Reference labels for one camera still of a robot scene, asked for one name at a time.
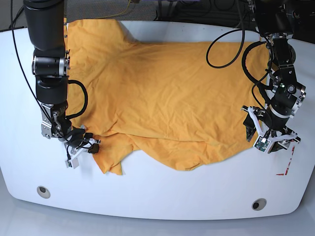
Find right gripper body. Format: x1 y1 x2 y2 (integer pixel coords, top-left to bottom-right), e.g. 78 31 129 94
64 131 101 160

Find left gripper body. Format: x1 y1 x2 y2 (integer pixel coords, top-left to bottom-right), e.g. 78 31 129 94
241 106 301 143

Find orange t-shirt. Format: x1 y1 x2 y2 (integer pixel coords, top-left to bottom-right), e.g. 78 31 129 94
67 19 262 175

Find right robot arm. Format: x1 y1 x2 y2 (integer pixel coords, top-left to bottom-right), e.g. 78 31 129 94
23 0 100 161

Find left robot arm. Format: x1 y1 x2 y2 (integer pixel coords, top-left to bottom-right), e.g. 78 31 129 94
220 0 306 154

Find red tape rectangle marking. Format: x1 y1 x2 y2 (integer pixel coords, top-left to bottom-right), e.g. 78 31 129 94
276 145 295 176

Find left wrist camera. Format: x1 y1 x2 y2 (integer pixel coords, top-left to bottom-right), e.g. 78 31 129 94
253 135 275 154

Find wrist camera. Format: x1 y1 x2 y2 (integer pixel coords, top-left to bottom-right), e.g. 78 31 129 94
253 135 275 154
65 157 79 169

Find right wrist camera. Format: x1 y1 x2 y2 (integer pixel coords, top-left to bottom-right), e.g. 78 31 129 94
65 157 79 169

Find left table cable grommet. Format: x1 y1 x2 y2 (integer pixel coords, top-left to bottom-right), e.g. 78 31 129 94
36 186 51 199

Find table cable grommet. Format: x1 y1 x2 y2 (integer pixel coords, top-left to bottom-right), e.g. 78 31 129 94
252 198 267 211
36 186 51 199

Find right table cable grommet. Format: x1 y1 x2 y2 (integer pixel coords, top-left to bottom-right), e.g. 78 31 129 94
252 198 267 211

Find yellow cable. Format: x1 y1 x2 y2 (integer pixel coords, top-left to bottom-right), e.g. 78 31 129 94
90 0 131 22

